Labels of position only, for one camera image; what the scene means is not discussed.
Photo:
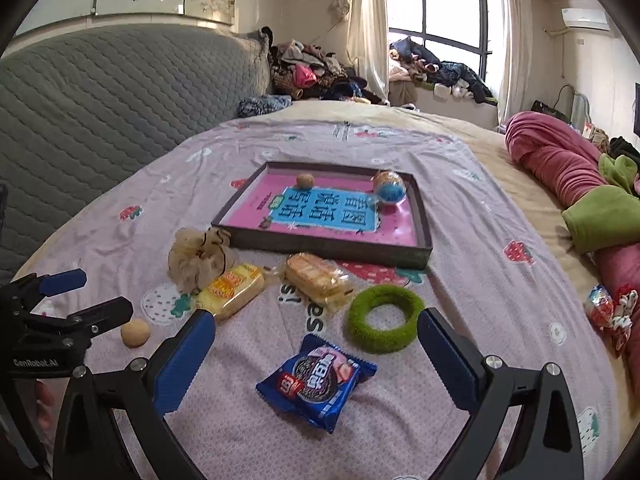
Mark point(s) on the white air conditioner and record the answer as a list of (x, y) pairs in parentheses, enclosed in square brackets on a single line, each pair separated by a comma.
[(585, 19)]

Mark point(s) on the blue knit cloth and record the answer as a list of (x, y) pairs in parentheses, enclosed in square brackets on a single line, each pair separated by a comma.
[(262, 106)]

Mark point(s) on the foil-wrapped egg toy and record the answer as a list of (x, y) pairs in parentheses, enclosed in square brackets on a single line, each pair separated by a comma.
[(389, 186)]

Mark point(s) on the dark tray with pink print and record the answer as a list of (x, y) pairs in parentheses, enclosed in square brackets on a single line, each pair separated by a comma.
[(340, 215)]

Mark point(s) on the clothes heap on window seat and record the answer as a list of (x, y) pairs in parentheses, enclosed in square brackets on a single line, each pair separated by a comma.
[(440, 72)]

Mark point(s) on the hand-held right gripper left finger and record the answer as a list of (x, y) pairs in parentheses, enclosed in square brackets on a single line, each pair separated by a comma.
[(185, 362)]

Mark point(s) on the green blanket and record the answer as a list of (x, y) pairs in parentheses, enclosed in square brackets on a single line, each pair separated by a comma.
[(600, 215)]

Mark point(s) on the foil candy packet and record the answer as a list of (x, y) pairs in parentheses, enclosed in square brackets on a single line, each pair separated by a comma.
[(597, 306)]

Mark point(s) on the pink blanket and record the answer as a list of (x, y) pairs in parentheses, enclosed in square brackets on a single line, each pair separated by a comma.
[(550, 155)]

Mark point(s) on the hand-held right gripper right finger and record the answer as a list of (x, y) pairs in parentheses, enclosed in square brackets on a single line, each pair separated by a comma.
[(445, 360)]

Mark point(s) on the window seat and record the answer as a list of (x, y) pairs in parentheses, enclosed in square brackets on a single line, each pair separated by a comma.
[(465, 112)]

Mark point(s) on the beige curtain tassel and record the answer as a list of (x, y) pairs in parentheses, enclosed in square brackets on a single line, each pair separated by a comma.
[(340, 9)]

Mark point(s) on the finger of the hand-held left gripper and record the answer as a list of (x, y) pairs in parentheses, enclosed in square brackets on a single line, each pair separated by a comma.
[(102, 312), (62, 281)]

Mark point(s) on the pile of clothes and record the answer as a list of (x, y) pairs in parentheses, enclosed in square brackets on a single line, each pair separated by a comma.
[(310, 70)]

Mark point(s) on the black bag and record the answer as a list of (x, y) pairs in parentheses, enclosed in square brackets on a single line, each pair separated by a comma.
[(547, 110)]

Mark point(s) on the clear cake packet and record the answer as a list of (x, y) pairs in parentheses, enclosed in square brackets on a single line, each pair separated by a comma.
[(317, 277)]

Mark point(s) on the blue cookie packet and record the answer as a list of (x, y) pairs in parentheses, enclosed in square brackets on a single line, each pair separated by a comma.
[(315, 380)]

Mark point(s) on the walnut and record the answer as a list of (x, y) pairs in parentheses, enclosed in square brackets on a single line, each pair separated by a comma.
[(135, 333), (305, 180)]

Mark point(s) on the green fuzzy scrunchie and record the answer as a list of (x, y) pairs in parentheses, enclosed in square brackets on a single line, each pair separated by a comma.
[(360, 325)]

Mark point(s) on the cream curtain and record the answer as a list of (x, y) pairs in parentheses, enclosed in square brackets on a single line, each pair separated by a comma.
[(367, 30), (515, 50)]

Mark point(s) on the grey quilted headboard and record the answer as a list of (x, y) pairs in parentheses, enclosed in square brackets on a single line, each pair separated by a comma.
[(110, 110)]

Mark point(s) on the black framed window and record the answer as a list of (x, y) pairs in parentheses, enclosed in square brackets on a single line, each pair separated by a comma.
[(450, 5)]

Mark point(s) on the yellow snack packet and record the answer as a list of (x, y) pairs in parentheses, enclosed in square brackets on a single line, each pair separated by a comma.
[(232, 290)]

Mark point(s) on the pink printed bed sheet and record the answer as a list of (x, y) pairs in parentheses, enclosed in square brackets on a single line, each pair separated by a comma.
[(475, 260)]

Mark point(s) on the person's left hand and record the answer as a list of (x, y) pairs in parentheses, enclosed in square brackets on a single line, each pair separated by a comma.
[(44, 402)]

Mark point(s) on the red and white packet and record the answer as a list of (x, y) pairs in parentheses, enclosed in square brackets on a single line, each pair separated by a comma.
[(625, 315)]

